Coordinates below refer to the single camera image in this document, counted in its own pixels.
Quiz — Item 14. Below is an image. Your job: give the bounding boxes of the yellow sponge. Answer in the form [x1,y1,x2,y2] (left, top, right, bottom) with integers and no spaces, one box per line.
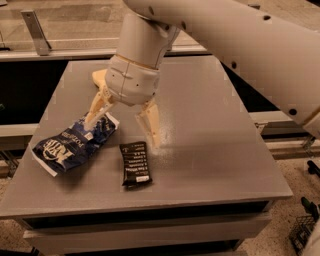
[92,69,107,88]

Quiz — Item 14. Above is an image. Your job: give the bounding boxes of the grey table drawer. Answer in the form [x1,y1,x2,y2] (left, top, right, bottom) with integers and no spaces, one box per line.
[24,212,271,255]

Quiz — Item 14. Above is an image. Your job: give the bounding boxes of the blue potato chip bag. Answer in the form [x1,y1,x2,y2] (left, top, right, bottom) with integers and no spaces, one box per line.
[32,112,119,177]

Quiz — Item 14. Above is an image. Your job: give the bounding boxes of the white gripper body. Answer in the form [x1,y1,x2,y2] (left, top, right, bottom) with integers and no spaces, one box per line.
[105,55,160,106]

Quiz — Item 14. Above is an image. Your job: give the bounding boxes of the black wire basket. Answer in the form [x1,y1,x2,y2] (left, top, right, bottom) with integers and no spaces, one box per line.
[289,216,315,256]

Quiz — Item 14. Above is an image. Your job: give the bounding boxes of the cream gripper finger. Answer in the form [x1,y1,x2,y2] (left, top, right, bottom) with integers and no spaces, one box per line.
[136,99,160,148]
[84,85,116,130]

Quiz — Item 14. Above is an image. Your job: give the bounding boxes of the left metal railing bracket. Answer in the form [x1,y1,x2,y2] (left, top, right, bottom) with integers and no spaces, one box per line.
[21,10,51,56]

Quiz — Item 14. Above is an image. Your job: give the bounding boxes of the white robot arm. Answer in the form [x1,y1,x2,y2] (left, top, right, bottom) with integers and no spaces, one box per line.
[85,0,320,144]

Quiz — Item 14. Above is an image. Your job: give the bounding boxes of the black rxbar chocolate wrapper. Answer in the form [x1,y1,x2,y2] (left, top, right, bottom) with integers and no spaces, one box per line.
[120,141,152,186]

